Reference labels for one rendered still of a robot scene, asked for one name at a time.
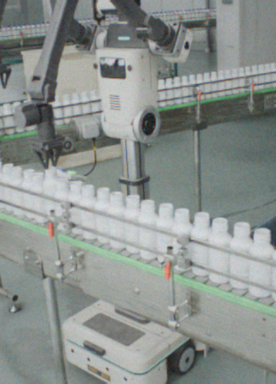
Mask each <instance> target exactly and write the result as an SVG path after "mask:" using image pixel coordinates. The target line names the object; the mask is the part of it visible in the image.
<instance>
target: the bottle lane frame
mask: <svg viewBox="0 0 276 384"><path fill-rule="evenodd" d="M58 240H59V247H60V255H61V260H62V261H65V260H67V259H68V258H70V256H71V255H70V248H73V249H75V257H73V258H72V259H71V260H73V261H75V264H76V270H74V271H73V272H72V273H69V274H67V275H66V279H65V280H64V281H63V283H64V284H66V285H69V287H71V288H74V289H76V290H78V291H81V292H83V293H86V294H88V295H89V296H91V297H96V298H98V299H100V300H102V301H104V302H107V303H109V304H112V305H114V306H116V307H118V308H120V309H123V310H126V311H128V312H130V313H132V314H134V315H138V316H140V317H141V318H145V319H147V320H149V321H152V322H154V323H156V324H159V325H160V326H162V327H166V328H168V329H171V328H170V327H169V325H168V323H169V320H170V313H169V312H168V307H169V287H168V279H166V278H165V272H164V269H162V268H159V267H155V266H152V265H150V263H151V262H150V263H145V262H141V261H139V260H140V259H139V260H134V259H131V258H129V256H124V255H120V253H121V252H120V253H118V254H117V253H114V252H112V251H111V250H107V249H102V246H101V247H96V246H93V245H92V244H89V243H84V241H79V240H76V239H75V238H72V237H68V235H67V236H64V235H62V234H60V232H58ZM24 250H27V251H30V252H32V253H34V254H36V255H38V256H39V258H40V260H41V262H42V268H43V269H44V275H45V276H48V277H50V278H52V279H55V280H57V281H58V279H57V277H56V275H57V267H56V266H55V260H56V255H55V248H54V241H53V237H52V238H50V235H48V229H46V228H44V227H41V226H38V225H37V224H36V225H35V224H32V223H30V221H29V222H26V221H24V220H23V219H18V218H16V217H12V216H9V215H7V214H4V213H0V256H2V257H3V258H5V259H7V260H10V261H12V262H15V263H17V264H19V265H22V266H24V261H23V255H22V253H23V252H24ZM71 260H69V261H67V262H65V265H64V273H66V272H68V271H70V270H71V269H72V264H71ZM174 284H175V304H176V305H177V306H179V305H180V304H181V303H183V302H184V301H185V293H184V290H187V291H190V296H191V301H188V302H187V303H186V304H188V305H190V306H191V315H189V316H188V317H187V318H186V319H185V320H183V321H182V322H180V323H181V326H180V328H178V329H177V330H176V333H180V334H182V335H184V336H186V337H188V338H191V339H193V340H196V341H198V342H200V343H202V344H204V345H207V346H210V347H212V348H214V349H216V350H218V351H222V352H224V353H226V354H229V355H231V356H233V357H236V358H238V359H240V360H243V361H244V362H246V363H252V364H254V365H256V366H258V367H260V368H263V369H265V370H268V371H270V372H272V373H274V374H276V308H274V307H273V303H272V304H270V305H266V304H263V303H259V302H258V300H259V299H260V298H259V299H257V300H255V301H254V300H251V299H248V298H246V297H244V296H245V294H244V295H242V296H239V295H237V294H234V293H231V291H232V290H233V289H232V290H230V291H224V290H222V289H220V288H219V286H217V287H214V286H211V285H207V282H205V283H202V282H200V281H197V280H195V278H192V279H189V278H186V277H184V276H183V274H176V273H174Z"/></svg>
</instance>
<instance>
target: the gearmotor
mask: <svg viewBox="0 0 276 384"><path fill-rule="evenodd" d="M102 115H103V114H99V115H93V116H86V117H78V118H73V119H71V120H70V121H69V124H68V125H67V126H62V127H57V128H56V135H63V136H65V140H66V141H60V142H62V143H63V146H64V148H63V150H62V153H61V155H60V157H62V156H66V155H70V154H74V153H77V146H76V142H78V141H84V140H89V139H92V141H93V151H94V165H93V168H94V166H95V165H96V154H95V145H94V142H95V138H99V137H103V136H107V135H106V133H105V132H104V129H103V126H102ZM93 168H92V170H93ZM92 170H90V172H91V171H92ZM90 172H88V173H87V174H85V175H83V176H86V175H88V174H89V173H90Z"/></svg>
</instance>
